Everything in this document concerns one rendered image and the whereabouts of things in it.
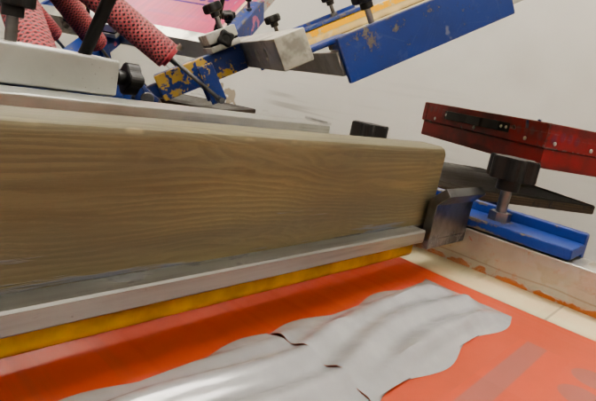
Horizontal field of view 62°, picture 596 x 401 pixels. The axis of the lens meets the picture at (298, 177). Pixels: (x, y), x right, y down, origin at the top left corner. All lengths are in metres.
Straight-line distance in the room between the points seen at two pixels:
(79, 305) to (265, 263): 0.10
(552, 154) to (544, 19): 1.30
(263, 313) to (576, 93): 2.04
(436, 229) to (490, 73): 1.98
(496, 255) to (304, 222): 0.22
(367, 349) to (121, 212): 0.14
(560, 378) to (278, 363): 0.17
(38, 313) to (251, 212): 0.11
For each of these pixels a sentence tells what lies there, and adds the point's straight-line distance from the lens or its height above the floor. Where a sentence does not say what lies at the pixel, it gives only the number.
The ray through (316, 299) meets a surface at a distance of 0.33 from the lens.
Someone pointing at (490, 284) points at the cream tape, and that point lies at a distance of 0.46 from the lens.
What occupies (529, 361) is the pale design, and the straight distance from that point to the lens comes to 0.34.
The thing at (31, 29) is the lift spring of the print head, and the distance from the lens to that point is 0.72.
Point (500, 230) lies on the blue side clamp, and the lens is 0.47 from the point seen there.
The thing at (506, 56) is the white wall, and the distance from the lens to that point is 2.36.
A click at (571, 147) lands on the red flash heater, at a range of 1.13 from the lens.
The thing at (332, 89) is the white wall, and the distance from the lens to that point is 2.81.
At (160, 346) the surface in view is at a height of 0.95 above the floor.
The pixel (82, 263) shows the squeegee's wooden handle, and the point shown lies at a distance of 0.22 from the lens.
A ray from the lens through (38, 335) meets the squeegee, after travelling 0.24.
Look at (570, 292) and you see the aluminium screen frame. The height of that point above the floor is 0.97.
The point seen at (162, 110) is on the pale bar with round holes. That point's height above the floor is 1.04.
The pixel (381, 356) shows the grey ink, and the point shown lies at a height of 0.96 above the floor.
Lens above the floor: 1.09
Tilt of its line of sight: 11 degrees down
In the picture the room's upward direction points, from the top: 11 degrees clockwise
